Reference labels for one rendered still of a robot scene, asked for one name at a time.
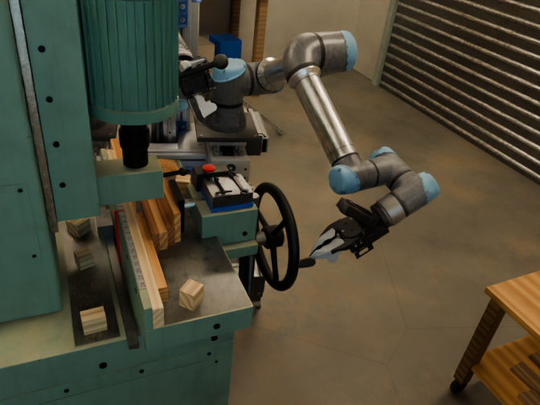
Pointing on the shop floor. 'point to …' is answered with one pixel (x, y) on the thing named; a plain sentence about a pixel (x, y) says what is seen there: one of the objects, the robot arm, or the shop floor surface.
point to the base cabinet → (148, 382)
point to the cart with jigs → (512, 362)
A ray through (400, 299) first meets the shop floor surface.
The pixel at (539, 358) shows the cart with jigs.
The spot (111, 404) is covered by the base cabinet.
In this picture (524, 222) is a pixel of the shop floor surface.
